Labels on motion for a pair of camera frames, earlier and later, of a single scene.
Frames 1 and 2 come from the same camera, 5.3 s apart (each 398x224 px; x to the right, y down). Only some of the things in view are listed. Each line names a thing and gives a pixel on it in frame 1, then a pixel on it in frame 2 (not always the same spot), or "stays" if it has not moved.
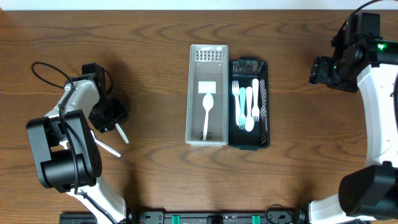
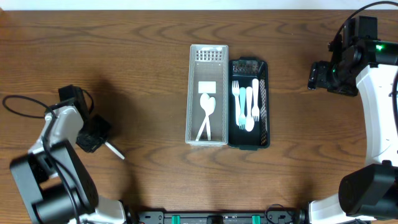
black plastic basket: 244,71 stays
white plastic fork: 255,112 stays
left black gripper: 109,116 -> 94,137
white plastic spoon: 250,122 stays
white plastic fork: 236,92 stays
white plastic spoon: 122,133 -> 204,103
